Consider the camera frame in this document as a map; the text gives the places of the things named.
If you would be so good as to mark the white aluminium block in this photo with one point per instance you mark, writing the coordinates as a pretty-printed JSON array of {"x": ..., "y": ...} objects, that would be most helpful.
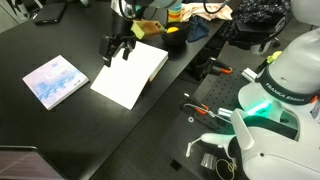
[{"x": 248, "y": 74}]

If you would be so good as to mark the black perforated breadboard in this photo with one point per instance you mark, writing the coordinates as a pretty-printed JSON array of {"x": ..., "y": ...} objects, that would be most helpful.
[{"x": 226, "y": 90}]

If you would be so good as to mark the orange clamp with silver bar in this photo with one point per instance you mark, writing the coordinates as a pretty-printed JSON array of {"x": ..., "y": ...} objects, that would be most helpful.
[{"x": 201, "y": 109}]

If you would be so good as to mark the tan rubber band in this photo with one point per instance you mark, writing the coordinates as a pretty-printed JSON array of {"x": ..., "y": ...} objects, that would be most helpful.
[{"x": 216, "y": 165}]

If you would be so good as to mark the black notebook case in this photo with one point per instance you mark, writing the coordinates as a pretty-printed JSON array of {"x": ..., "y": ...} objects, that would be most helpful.
[{"x": 50, "y": 12}]

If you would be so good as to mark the small black square piece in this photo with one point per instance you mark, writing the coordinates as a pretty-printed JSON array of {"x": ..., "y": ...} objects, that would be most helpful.
[{"x": 175, "y": 164}]

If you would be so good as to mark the black office chair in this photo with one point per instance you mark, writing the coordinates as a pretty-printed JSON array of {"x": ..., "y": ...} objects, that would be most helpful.
[{"x": 256, "y": 29}]

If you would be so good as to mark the small metal washer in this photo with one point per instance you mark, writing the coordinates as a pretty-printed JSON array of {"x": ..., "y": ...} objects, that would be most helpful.
[{"x": 190, "y": 119}]

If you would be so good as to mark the dark blue cloth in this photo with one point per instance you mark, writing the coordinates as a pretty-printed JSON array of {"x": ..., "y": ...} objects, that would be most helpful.
[{"x": 198, "y": 30}]

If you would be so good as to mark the beige cloth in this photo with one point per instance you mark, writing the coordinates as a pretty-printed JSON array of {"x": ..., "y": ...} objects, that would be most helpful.
[{"x": 213, "y": 15}]

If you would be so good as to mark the orange robotics textbook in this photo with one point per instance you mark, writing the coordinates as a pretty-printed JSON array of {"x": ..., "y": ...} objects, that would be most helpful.
[{"x": 126, "y": 76}]

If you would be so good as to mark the blue and white book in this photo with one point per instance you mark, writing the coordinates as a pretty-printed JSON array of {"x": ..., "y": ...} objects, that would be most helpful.
[{"x": 55, "y": 81}]

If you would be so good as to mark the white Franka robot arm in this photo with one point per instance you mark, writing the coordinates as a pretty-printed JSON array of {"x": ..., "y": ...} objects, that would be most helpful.
[{"x": 293, "y": 66}]

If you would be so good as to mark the black speckled garment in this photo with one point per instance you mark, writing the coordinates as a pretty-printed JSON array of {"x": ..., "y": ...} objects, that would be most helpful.
[{"x": 260, "y": 13}]

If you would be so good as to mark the yellow-green plastic object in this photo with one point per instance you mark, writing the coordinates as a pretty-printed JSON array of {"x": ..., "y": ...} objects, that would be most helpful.
[{"x": 273, "y": 56}]

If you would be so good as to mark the small clear plastic bag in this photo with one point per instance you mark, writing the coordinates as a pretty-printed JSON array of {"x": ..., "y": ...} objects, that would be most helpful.
[{"x": 208, "y": 160}]

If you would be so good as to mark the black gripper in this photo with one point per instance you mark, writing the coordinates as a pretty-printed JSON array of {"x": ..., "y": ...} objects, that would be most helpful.
[{"x": 122, "y": 28}]

